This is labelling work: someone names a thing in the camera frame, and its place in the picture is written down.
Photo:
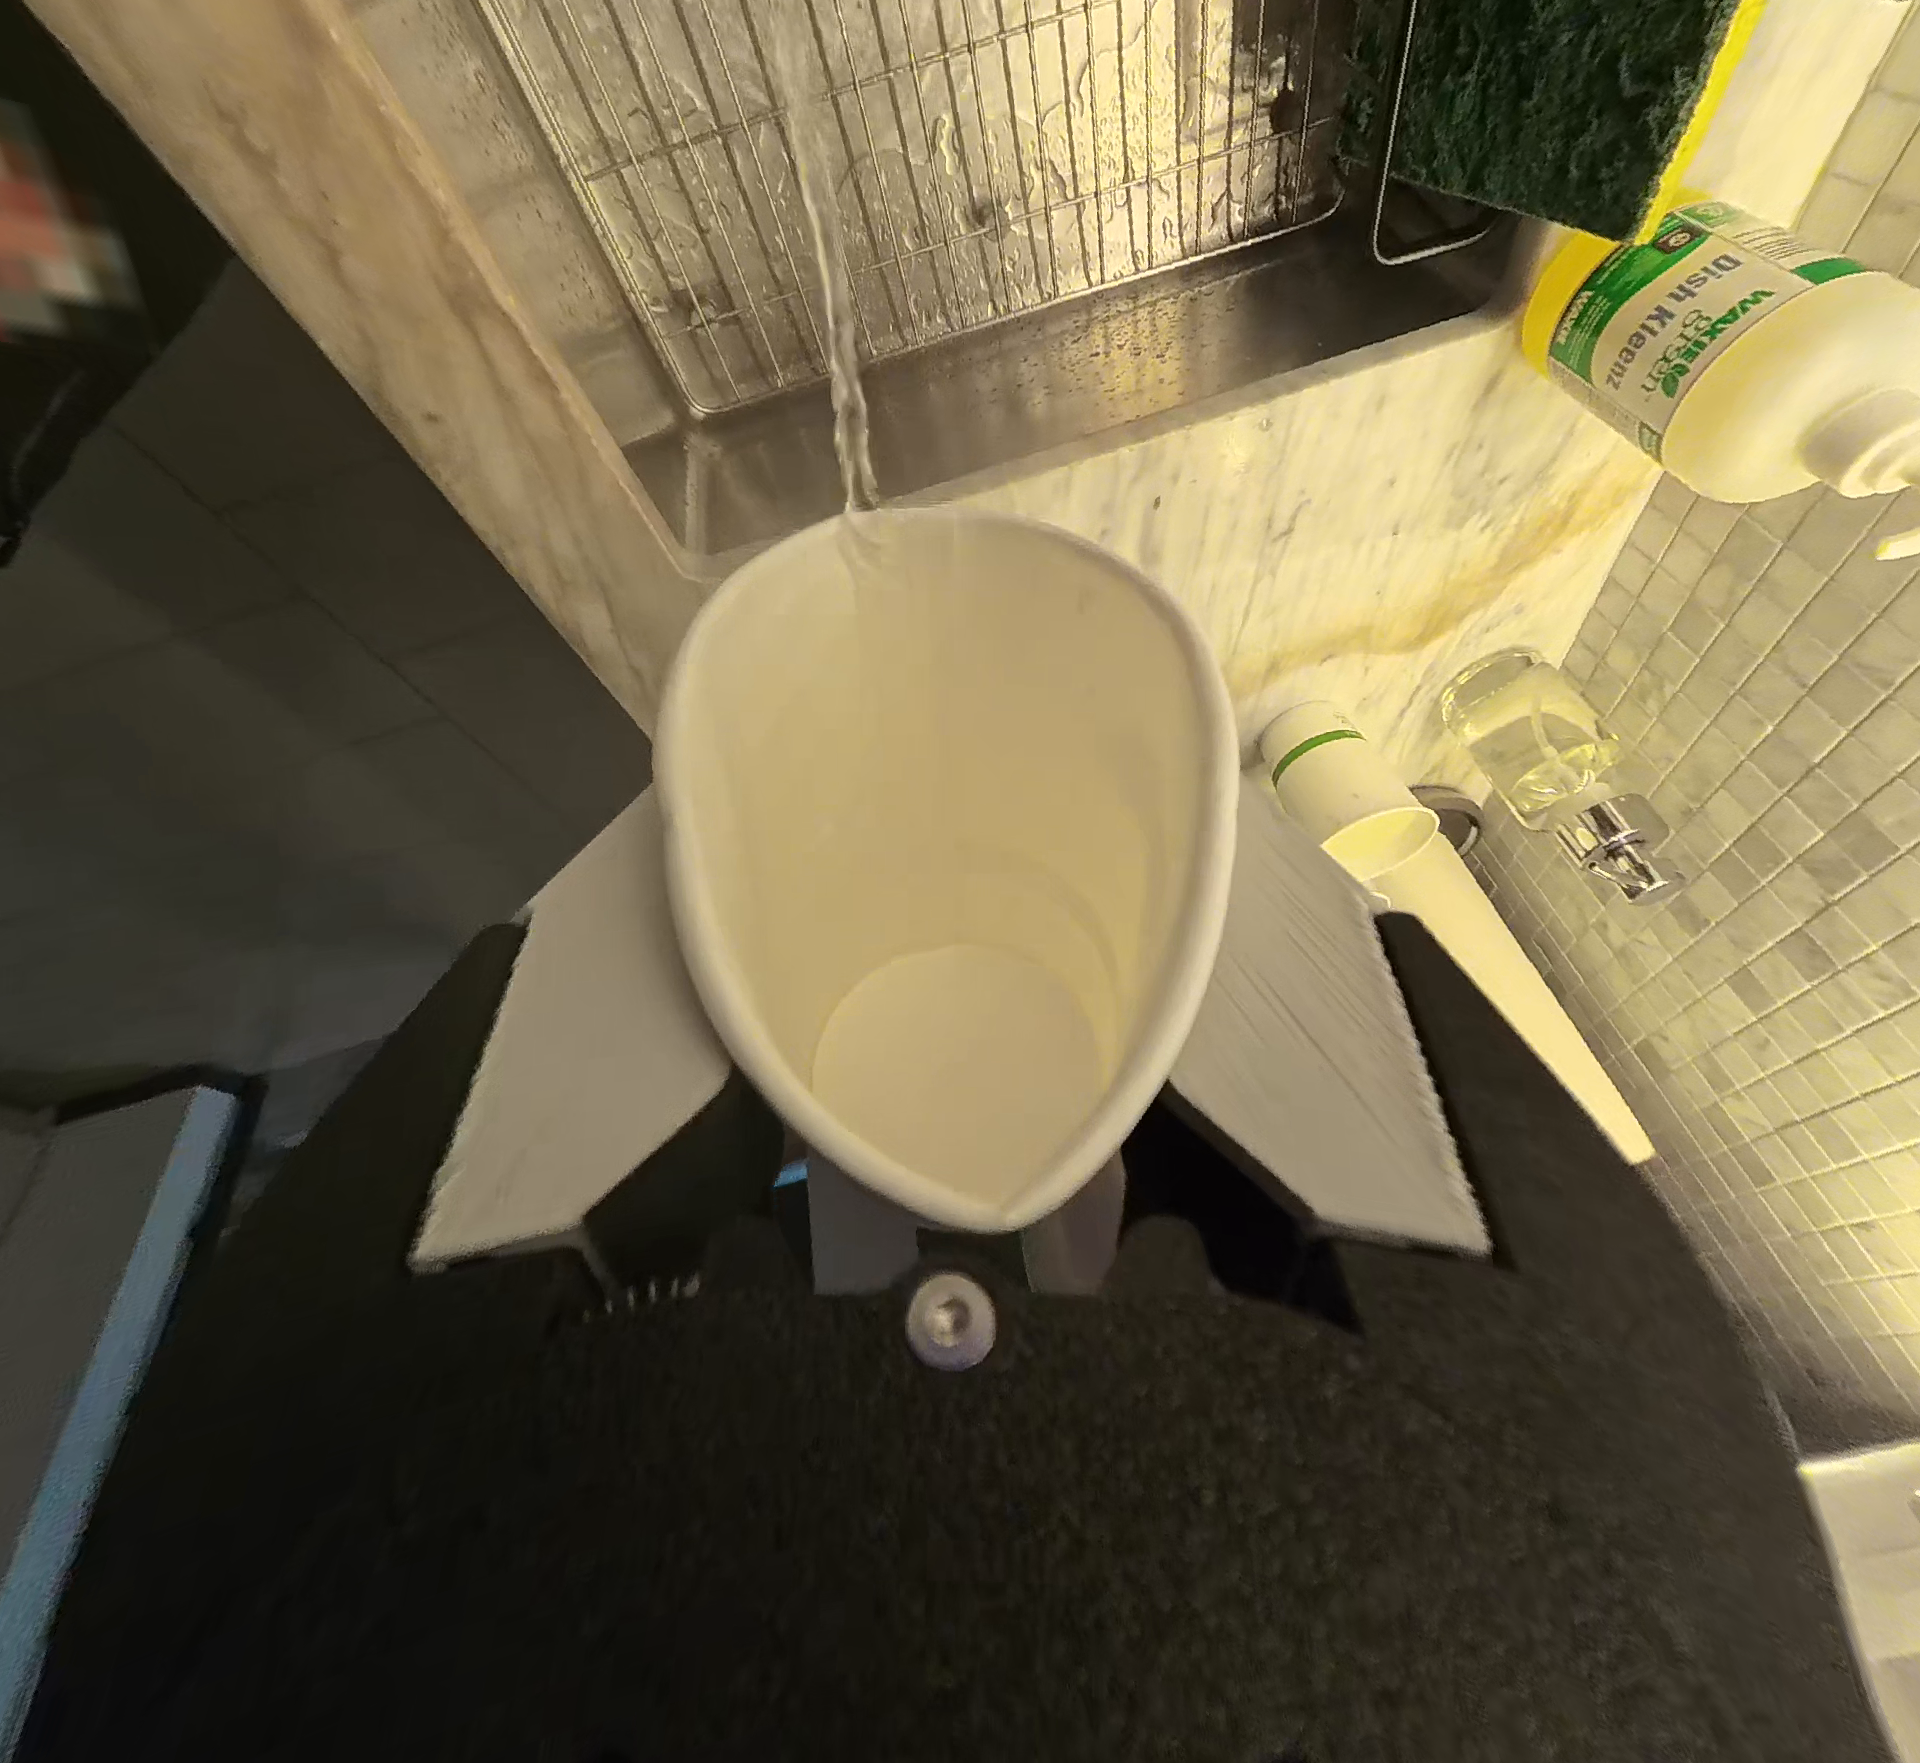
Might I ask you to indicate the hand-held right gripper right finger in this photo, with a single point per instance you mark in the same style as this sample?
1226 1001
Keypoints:
1336 1074

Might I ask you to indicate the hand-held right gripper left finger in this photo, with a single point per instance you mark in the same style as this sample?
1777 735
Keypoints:
555 1088

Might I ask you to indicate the white paper towel roll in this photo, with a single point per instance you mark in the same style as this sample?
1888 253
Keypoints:
1529 998

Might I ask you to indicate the dark paper towel holder base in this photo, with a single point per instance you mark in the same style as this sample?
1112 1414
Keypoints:
1463 818

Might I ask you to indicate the glass soap dispenser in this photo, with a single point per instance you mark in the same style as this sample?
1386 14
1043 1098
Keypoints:
1529 742

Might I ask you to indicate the grey blue-edged bin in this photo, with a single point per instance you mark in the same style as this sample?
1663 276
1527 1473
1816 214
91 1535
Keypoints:
89 1267

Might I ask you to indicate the stainless steel sink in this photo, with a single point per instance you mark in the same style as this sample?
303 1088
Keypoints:
1126 354

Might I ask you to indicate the dish soap pump bottle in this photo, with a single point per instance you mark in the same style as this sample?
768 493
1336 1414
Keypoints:
1725 354

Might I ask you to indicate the green and yellow sponge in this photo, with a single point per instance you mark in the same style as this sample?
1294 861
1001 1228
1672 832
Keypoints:
1546 69

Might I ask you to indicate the white wall cabinet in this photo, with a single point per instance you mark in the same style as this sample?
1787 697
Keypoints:
1868 1612

